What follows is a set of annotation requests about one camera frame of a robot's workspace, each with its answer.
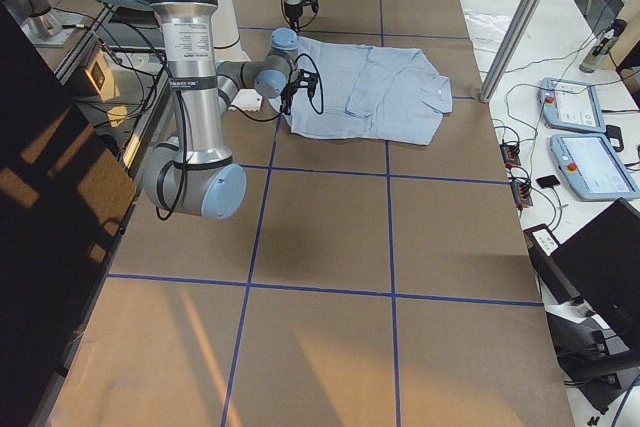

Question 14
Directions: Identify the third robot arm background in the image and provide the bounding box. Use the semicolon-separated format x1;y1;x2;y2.
1;0;85;47

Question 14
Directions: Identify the aluminium frame post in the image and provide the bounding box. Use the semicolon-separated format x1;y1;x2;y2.
478;0;541;103

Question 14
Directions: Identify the dark panel at left edge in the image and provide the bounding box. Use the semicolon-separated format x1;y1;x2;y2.
1;13;135;426

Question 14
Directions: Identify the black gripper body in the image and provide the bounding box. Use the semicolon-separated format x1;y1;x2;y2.
284;3;303;22
280;79;300;106

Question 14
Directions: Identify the black monitor with stand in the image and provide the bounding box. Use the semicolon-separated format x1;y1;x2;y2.
524;199;639;413

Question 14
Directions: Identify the light blue button-up shirt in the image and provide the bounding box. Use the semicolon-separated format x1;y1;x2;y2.
285;37;453;145

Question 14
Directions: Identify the blue teach pendant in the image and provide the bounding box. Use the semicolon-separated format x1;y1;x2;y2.
549;134;639;201
539;77;606;134

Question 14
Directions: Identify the upper blue teach pendant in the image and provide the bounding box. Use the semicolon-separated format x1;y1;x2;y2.
539;77;606;134

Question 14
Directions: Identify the lower blue teach pendant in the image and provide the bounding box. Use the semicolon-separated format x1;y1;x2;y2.
549;134;639;201

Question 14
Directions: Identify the orange black usb hub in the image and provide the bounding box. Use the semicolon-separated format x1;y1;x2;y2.
500;143;522;168

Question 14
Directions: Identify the clear plastic bag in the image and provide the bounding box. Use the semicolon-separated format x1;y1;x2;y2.
463;8;511;53

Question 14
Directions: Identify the white camera mast with base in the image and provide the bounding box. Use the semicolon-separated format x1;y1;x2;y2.
205;0;263;114

